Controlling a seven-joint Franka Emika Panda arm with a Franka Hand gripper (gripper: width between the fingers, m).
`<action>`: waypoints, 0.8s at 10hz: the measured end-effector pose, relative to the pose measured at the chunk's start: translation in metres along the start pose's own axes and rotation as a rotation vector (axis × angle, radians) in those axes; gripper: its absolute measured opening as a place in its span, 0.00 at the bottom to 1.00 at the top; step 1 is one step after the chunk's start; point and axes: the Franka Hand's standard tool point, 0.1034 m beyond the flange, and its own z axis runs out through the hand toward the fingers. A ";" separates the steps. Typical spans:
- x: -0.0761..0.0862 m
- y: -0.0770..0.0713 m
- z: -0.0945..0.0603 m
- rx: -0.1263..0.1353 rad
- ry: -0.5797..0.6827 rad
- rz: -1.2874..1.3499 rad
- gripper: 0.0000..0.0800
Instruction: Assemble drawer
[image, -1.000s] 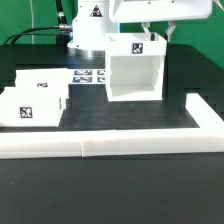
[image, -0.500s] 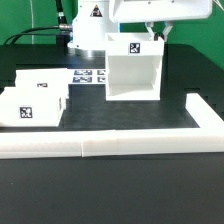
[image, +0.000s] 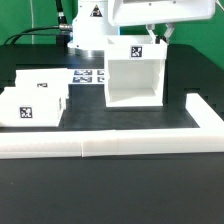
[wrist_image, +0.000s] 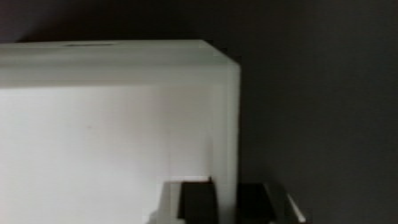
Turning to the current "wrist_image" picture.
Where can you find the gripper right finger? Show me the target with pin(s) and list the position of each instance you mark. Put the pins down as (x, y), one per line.
(267, 206)

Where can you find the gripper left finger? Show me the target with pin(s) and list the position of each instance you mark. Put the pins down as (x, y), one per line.
(187, 205)

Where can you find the white drawer cabinet box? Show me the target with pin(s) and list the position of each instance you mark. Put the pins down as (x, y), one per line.
(117, 127)

